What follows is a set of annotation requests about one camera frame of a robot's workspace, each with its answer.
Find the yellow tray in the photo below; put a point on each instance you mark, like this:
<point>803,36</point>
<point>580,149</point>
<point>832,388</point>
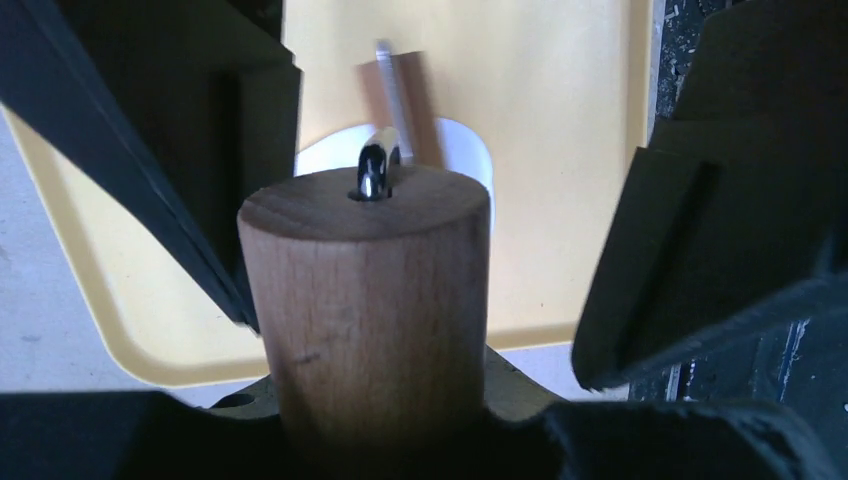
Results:
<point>556,90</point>

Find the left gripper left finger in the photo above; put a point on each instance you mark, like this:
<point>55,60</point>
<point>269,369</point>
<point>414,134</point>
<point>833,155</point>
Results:
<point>179,110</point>

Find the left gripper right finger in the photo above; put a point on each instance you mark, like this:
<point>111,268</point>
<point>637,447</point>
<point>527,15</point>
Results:
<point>733,219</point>

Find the wooden dough roller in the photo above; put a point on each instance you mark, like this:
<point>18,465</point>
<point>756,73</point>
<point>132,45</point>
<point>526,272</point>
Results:
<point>370,287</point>

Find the white dough ball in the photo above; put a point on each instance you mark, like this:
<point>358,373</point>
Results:
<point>464,152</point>

